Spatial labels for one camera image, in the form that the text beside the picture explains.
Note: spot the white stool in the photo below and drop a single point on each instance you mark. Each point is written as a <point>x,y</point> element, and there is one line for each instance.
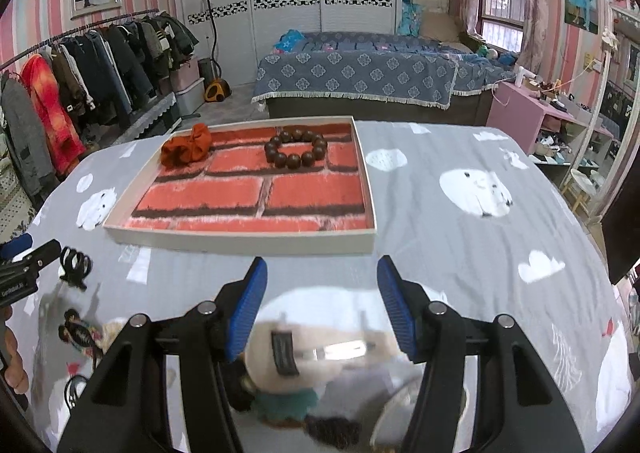
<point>579,191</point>

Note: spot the clothes rack with garments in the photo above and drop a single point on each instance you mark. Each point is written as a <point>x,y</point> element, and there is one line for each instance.
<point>90,88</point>

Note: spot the brick pattern jewelry tray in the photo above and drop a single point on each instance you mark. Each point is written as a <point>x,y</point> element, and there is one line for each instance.
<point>276,187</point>

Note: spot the white standing mirror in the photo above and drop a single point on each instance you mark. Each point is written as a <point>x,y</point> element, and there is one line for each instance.
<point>603,154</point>

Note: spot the rainbow beaded hair clip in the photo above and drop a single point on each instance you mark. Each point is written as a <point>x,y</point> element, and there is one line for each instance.
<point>81,335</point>

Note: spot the pink side table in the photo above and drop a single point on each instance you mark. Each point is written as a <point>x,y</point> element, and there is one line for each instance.
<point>517,112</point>

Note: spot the person left hand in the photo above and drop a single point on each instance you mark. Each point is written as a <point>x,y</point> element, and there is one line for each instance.
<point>15,375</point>

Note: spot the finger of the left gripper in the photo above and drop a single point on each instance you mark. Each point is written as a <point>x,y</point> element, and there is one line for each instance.
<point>15,246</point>
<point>32,261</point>

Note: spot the blue patterned bed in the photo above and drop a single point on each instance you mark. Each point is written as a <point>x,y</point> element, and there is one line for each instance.
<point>377,77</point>

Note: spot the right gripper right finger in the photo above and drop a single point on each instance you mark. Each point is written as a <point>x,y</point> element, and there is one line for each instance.
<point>519,408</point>

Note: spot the grey polar bear bedsheet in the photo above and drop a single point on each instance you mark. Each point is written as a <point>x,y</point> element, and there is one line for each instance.
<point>461,210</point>

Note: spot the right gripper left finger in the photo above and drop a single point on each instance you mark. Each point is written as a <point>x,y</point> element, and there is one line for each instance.
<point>125,406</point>

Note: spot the black claw hair clip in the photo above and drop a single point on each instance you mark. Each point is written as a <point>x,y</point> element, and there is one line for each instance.
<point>76,266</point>

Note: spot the plush burger hair clip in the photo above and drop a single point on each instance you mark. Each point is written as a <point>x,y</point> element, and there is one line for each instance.
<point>300,368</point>

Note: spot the orange fabric scrunchie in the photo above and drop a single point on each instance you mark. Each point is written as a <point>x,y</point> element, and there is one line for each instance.
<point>182,150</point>

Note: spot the small black bow clip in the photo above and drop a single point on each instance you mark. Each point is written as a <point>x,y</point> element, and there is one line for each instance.
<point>337,432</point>

